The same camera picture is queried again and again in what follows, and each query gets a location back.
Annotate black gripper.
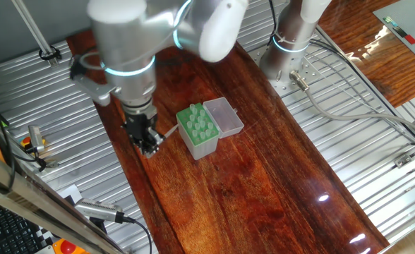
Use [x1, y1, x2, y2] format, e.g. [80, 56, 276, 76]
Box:
[122, 107, 166, 159]

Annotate pipette tip box green rack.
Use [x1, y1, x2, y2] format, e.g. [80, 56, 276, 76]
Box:
[175, 97, 246, 162]

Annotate checkerboard calibration sheet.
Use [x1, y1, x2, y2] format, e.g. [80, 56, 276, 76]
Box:
[34, 183, 85, 250]

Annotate black computer mouse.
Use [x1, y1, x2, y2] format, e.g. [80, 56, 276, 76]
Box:
[88, 215, 109, 236]

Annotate glossy wood grain board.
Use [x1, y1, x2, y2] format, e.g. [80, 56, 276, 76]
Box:
[317, 0, 415, 109]
[66, 30, 390, 254]

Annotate orange emergency stop box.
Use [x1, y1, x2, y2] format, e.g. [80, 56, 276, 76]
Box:
[51, 238, 90, 254]

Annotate black keyboard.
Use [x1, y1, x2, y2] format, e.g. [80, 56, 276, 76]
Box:
[0, 196, 44, 254]

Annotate black toy brick strip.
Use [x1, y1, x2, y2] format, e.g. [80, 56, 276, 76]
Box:
[392, 26, 409, 39]

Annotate grey brick baseplate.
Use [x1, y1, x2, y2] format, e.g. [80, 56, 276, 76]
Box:
[372, 0, 415, 73]

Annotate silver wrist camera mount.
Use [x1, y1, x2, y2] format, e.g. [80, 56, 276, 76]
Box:
[69, 52, 122, 107]

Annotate black camera cable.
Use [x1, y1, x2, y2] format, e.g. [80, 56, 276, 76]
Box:
[122, 214, 153, 254]

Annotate silver ribbed camera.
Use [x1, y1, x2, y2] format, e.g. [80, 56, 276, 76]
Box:
[73, 197, 126, 224]

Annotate black strap loop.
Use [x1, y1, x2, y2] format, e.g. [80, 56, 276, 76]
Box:
[39, 45, 62, 61]
[12, 145, 49, 174]

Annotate metal frame beam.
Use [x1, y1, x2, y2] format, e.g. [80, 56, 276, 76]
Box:
[0, 143, 126, 254]

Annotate grey cable with metal plug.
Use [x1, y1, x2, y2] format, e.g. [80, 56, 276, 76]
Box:
[289, 69, 415, 140]

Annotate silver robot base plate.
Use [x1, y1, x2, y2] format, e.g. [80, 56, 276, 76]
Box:
[248, 42, 323, 98]

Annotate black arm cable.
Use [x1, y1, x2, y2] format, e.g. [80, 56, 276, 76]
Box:
[267, 0, 279, 46]

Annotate black power cable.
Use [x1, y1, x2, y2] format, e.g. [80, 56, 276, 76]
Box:
[308, 37, 415, 146]

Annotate silver aluminium corner bracket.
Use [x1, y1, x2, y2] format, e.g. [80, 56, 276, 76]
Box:
[393, 135, 415, 169]

